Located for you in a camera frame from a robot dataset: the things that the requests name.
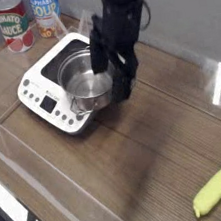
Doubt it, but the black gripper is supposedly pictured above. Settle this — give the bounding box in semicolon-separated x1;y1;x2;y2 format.
89;0;149;103

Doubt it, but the silver metal pot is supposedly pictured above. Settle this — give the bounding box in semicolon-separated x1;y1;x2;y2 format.
57;47;113;116

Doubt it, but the white and black stove top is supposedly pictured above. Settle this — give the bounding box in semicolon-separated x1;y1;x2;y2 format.
17;32;99;135

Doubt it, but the alphabet soup can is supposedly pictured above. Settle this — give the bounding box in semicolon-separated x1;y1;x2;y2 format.
29;0;61;38

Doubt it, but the tomato sauce can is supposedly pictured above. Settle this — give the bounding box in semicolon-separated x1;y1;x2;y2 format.
0;0;35;53

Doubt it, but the clear acrylic barrier panel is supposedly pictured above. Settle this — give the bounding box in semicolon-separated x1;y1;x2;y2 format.
0;77;141;221

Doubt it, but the yellow handled metal spoon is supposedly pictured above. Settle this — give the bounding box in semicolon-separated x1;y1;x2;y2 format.
192;169;221;218

